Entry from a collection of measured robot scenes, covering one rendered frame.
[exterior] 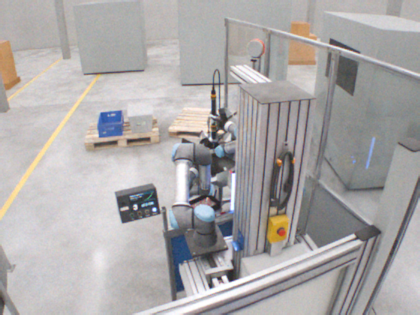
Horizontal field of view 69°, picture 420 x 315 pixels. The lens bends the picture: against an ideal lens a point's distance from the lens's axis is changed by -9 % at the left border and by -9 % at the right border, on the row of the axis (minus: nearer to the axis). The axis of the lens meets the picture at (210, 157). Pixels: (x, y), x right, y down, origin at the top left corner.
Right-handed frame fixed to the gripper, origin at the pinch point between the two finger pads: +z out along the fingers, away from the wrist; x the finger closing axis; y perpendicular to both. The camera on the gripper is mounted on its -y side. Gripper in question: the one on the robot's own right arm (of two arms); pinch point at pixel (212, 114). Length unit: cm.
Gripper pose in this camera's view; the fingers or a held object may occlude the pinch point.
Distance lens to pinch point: 253.9
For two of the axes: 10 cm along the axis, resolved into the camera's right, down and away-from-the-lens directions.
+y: 0.0, 8.6, 5.0
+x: 8.4, -2.8, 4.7
